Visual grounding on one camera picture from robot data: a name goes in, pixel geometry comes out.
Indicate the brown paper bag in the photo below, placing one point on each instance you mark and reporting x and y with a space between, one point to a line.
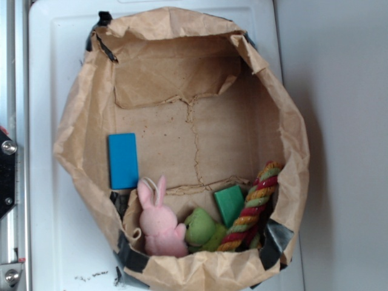
158 57

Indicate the green rectangular block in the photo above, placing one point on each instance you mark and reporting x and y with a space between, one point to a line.
230 202

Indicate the blue rectangular block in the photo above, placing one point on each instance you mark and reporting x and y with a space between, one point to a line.
123 161

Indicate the green plush toy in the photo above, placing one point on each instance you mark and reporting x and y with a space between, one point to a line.
203 233

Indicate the pink plush bunny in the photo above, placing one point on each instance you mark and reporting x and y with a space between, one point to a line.
164 235

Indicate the white plastic tray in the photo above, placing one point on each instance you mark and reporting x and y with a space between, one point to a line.
69 251

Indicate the black metal bracket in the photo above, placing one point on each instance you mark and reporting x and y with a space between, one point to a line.
7 172

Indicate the aluminium frame rail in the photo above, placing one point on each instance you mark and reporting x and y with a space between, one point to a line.
16 270

